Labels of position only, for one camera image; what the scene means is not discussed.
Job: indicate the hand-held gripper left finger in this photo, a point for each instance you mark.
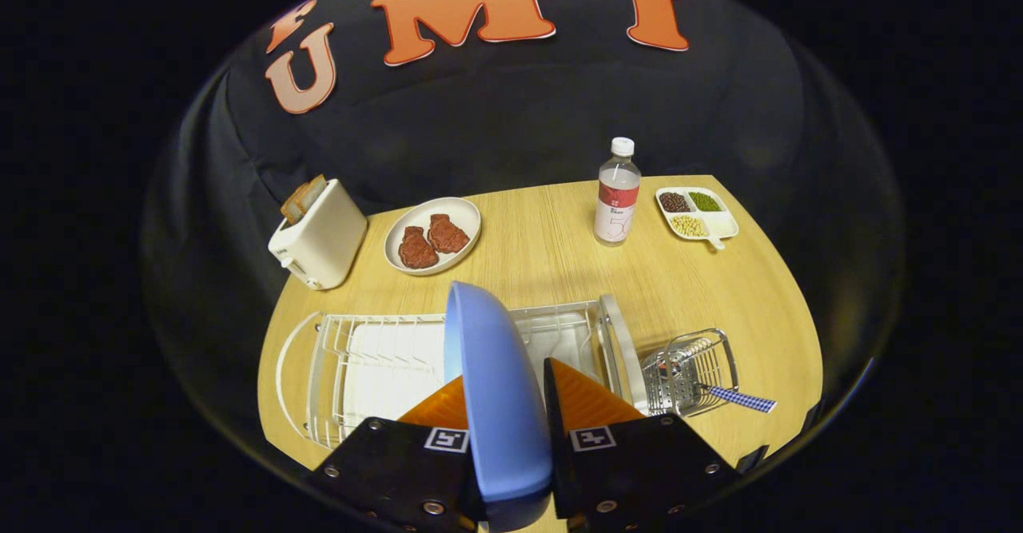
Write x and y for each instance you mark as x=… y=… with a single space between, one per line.
x=400 y=469

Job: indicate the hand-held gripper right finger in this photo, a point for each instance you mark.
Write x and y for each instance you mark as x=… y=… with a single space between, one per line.
x=631 y=469

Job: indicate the blue plate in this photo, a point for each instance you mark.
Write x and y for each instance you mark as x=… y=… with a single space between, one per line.
x=499 y=389

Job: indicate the white oval plate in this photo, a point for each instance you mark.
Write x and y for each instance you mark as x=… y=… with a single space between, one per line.
x=411 y=217

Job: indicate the red meat piece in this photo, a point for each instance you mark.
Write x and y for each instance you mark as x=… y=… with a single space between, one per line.
x=447 y=234
x=417 y=249

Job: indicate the white toaster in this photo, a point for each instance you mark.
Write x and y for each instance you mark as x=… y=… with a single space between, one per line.
x=324 y=237

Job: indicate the pile of yellow beans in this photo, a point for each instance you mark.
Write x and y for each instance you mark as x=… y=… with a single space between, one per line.
x=688 y=226

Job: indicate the white divided tray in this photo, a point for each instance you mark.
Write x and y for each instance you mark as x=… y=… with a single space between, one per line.
x=719 y=223

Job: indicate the pile of red beans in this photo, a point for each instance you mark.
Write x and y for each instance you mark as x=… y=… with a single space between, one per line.
x=675 y=201

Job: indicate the clear water bottle red label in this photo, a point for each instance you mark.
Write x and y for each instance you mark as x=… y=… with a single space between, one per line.
x=617 y=197

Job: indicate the pile of green beans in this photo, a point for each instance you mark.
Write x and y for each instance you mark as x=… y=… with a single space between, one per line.
x=705 y=200

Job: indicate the brown toast slice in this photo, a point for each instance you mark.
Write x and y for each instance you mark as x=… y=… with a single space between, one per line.
x=302 y=200

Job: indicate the black backdrop cloth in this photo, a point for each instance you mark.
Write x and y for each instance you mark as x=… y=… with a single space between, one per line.
x=495 y=117

